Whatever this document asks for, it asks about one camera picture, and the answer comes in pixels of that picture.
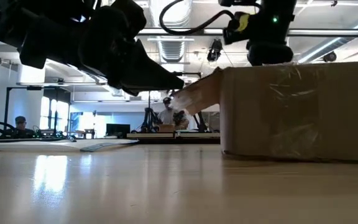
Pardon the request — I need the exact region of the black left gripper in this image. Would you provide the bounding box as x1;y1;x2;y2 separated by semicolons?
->
17;0;185;97

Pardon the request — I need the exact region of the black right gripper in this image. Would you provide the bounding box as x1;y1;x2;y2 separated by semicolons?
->
246;40;295;67

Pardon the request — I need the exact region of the taped brown cardboard box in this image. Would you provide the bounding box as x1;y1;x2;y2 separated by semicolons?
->
170;60;358;163

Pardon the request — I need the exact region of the black tripod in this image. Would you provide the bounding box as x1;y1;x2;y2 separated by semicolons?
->
140;91;163;134

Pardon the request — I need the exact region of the person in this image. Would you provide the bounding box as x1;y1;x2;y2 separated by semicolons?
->
12;115;36;139
157;96;191;131

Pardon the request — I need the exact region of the small brown background box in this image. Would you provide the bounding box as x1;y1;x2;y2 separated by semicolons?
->
159;123;176;133

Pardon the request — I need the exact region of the black monitor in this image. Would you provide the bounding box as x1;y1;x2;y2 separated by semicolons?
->
106;123;131;138

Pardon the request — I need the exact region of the background wooden table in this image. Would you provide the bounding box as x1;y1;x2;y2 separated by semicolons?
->
126;132;221;140

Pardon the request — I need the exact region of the small yellow cable tag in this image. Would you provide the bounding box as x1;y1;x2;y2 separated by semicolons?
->
234;12;250;32

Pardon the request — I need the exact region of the silver ventilation duct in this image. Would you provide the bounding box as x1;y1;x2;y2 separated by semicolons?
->
149;0;194;63

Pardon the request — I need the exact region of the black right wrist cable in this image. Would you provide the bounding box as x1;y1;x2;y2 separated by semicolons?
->
159;0;239;36

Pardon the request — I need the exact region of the black metal stand frame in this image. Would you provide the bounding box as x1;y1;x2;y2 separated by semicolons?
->
4;86;71;136

